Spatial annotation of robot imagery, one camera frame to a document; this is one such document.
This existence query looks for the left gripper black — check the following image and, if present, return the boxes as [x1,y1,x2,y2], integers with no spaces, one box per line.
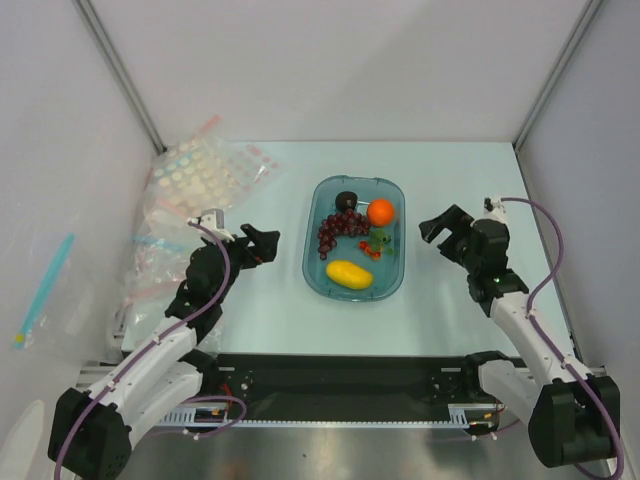
[203,224,278,303]

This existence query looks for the teal transparent plastic tray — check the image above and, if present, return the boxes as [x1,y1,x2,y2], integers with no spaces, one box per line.
[302,175,406,302]

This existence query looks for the clear zip bag red dots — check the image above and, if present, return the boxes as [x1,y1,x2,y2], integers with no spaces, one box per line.
[120,199,217,355]

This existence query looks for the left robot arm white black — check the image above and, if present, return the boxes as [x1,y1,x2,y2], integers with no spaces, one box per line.
[48,218,280,479]

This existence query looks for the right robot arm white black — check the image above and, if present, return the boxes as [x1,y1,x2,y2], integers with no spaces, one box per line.
[419,197,624,479]

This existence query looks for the zip bag red dots back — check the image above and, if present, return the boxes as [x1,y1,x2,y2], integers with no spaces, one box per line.
[217,140,286,208]

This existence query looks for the zip bag pastel dots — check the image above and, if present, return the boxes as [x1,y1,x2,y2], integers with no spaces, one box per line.
[143,115,238,218]

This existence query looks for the zip bag blue zipper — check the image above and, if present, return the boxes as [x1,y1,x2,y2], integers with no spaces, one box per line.
[131,222,200,284]

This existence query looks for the orange fruit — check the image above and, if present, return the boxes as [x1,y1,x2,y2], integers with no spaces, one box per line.
[366,198,395,227]

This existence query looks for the red cherries with green leaves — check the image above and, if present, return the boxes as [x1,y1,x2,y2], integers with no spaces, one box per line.
[358,228,395,261]

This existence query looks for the yellow mango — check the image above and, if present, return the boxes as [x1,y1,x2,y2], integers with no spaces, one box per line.
[326,260,374,290]

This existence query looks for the purple grape bunch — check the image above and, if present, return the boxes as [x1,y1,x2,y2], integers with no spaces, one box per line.
[316,210,372,260]

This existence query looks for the dark brown round fruit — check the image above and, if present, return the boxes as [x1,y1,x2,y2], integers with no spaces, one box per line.
[335,191,358,213]

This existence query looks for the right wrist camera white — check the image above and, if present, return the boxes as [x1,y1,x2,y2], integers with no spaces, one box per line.
[483,196,508,225]

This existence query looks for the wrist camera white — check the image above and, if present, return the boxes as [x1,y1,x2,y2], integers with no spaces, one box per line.
[187,208,235,242]
[483,196,508,225]

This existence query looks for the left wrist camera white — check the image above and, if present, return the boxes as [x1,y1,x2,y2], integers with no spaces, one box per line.
[187,208,235,242]

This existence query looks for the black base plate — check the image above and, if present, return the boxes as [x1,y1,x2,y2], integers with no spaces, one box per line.
[217,353,497,405]

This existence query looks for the white slotted cable duct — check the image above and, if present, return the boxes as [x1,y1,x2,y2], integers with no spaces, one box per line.
[157,399,502,430]

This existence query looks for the clear bag teal zipper wall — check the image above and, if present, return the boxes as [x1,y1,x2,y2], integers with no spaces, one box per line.
[11,233,94,360]

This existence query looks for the right aluminium frame post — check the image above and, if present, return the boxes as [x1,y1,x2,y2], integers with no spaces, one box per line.
[512,0,608,155]

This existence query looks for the aluminium frame post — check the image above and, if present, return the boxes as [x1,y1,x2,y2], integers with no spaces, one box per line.
[512,0,608,155]
[71,0,166,155]

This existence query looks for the left aluminium frame post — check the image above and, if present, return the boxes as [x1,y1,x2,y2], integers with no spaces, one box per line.
[71,0,166,155]

